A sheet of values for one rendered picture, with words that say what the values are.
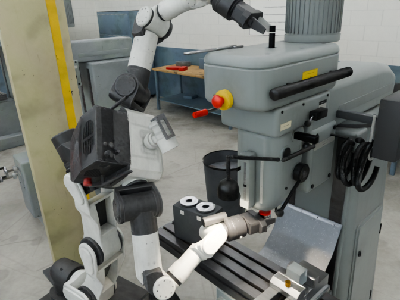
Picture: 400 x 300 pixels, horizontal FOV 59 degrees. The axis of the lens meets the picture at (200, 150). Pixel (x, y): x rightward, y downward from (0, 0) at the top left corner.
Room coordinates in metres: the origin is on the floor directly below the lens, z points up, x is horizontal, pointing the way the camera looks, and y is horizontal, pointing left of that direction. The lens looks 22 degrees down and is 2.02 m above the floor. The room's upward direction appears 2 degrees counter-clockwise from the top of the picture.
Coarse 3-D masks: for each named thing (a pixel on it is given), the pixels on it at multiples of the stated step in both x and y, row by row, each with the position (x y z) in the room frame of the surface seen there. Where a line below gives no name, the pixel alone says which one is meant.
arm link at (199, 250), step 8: (216, 232) 1.05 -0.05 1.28; (224, 232) 1.06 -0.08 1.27; (208, 240) 1.03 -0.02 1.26; (216, 240) 1.04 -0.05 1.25; (224, 240) 1.05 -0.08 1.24; (192, 248) 1.03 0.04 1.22; (200, 248) 1.02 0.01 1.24; (208, 248) 1.02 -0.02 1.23; (216, 248) 1.03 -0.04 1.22; (200, 256) 1.02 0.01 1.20; (208, 256) 1.01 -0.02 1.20
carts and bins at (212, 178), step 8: (216, 152) 3.39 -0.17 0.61; (224, 152) 3.40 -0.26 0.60; (232, 152) 3.39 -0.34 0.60; (208, 160) 3.32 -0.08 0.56; (216, 160) 3.38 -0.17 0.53; (224, 160) 3.40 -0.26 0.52; (232, 160) 3.38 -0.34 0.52; (208, 168) 3.04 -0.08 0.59; (216, 168) 2.97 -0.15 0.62; (224, 168) 3.22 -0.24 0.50; (232, 168) 2.94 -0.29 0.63; (208, 176) 3.05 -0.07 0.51; (216, 176) 2.98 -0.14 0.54; (224, 176) 2.95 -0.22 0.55; (232, 176) 2.96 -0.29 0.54; (208, 184) 3.06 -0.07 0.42; (216, 184) 2.99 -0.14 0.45; (208, 192) 3.08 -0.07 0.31; (216, 192) 3.00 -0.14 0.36; (208, 200) 3.10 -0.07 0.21; (216, 200) 3.00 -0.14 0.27; (224, 208) 2.98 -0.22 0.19; (232, 208) 2.98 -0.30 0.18; (240, 208) 3.02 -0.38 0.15
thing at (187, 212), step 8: (184, 200) 1.53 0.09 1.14; (192, 200) 1.53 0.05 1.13; (200, 200) 1.55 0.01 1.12; (176, 208) 1.49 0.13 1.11; (184, 208) 1.47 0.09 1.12; (192, 208) 1.47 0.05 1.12; (200, 208) 1.45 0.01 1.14; (208, 208) 1.44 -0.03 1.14; (216, 208) 1.46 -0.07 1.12; (176, 216) 1.50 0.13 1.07; (184, 216) 1.47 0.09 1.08; (192, 216) 1.44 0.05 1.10; (200, 216) 1.41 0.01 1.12; (176, 224) 1.50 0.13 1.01; (184, 224) 1.47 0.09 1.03; (192, 224) 1.44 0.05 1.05; (200, 224) 1.41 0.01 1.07; (176, 232) 1.50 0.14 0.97; (184, 232) 1.47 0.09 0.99; (192, 232) 1.44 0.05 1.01; (192, 240) 1.44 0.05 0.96; (200, 240) 1.41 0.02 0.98
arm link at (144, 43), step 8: (144, 8) 1.41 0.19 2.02; (136, 16) 1.42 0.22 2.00; (144, 16) 1.39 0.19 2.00; (152, 16) 1.39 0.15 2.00; (136, 24) 1.42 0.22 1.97; (144, 24) 1.38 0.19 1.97; (136, 32) 1.40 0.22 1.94; (144, 32) 1.39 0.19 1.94; (152, 32) 1.41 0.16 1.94; (136, 40) 1.39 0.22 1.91; (144, 40) 1.38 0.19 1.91; (152, 40) 1.40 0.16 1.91; (160, 40) 1.45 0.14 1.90; (136, 48) 1.37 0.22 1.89; (144, 48) 1.37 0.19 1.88; (152, 48) 1.40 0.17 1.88; (136, 56) 1.36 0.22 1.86; (144, 56) 1.36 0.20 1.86; (152, 56) 1.39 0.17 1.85; (128, 64) 1.37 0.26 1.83; (136, 64) 1.34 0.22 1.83; (144, 64) 1.35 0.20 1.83
